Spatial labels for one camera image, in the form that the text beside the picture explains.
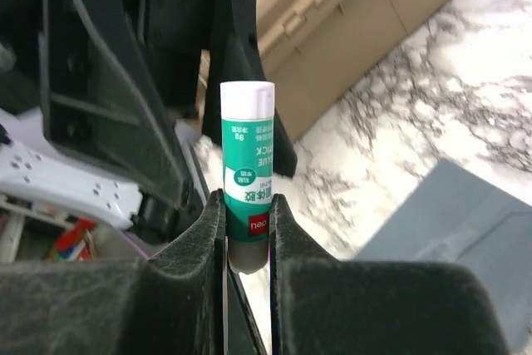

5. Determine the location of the white green glue stick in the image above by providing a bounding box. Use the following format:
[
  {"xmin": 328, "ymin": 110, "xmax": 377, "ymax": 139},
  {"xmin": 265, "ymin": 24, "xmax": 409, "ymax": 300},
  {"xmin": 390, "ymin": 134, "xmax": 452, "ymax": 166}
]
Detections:
[{"xmin": 220, "ymin": 81, "xmax": 275, "ymax": 274}]

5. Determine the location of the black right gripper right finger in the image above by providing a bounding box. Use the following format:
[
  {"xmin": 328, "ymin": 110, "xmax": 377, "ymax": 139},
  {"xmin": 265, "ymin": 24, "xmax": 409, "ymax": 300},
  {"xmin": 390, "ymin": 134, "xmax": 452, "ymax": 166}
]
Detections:
[{"xmin": 269, "ymin": 194, "xmax": 332, "ymax": 355}]

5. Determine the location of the tan plastic tool case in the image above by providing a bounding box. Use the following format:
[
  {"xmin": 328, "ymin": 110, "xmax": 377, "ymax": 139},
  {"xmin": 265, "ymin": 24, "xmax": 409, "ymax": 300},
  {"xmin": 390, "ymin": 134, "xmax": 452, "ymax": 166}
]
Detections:
[{"xmin": 202, "ymin": 0, "xmax": 449, "ymax": 141}]

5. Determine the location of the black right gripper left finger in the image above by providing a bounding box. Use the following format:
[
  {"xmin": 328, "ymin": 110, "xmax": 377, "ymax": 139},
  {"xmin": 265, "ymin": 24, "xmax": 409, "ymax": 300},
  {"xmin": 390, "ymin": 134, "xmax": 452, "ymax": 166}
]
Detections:
[{"xmin": 145, "ymin": 190, "xmax": 227, "ymax": 354}]

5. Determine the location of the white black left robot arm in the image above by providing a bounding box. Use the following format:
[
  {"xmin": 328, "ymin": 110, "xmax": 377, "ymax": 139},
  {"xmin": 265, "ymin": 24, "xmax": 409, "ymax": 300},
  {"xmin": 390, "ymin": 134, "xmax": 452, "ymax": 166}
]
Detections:
[{"xmin": 1, "ymin": 0, "xmax": 297, "ymax": 229}]

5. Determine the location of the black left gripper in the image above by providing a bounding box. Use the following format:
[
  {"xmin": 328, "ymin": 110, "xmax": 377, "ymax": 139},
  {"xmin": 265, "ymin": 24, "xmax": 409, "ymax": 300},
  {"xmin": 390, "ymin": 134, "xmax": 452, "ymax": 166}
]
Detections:
[{"xmin": 39, "ymin": 0, "xmax": 298, "ymax": 210}]

